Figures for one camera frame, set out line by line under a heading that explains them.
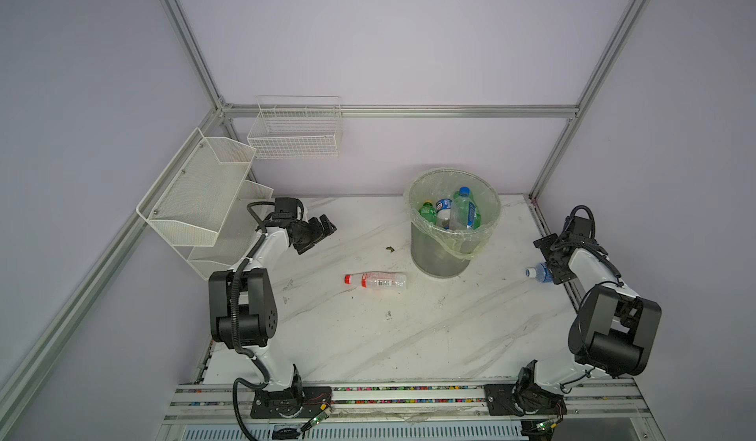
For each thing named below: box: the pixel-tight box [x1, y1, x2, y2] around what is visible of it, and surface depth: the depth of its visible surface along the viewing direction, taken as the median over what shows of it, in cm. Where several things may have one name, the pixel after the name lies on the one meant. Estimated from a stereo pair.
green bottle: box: [418, 199, 438, 226], surface depth 92 cm
